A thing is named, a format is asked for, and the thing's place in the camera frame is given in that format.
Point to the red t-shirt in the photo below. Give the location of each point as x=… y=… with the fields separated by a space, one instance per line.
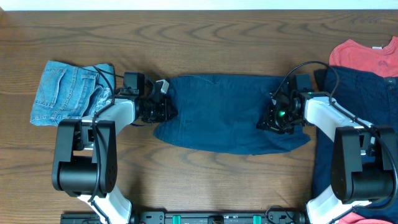
x=379 y=60

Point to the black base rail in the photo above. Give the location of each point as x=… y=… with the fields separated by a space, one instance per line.
x=272 y=215

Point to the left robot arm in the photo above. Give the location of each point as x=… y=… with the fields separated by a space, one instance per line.
x=85 y=164

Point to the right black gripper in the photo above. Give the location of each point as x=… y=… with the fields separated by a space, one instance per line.
x=267 y=118

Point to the dark navy blue shorts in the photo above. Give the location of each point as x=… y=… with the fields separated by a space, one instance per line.
x=219 y=113

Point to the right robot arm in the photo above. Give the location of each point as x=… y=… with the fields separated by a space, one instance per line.
x=363 y=171

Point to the folded light blue denim shorts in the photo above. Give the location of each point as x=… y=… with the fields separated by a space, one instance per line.
x=70 y=92

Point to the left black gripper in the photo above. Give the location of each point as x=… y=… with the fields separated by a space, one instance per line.
x=166 y=109

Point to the dark navy garment pile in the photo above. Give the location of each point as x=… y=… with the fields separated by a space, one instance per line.
x=366 y=95

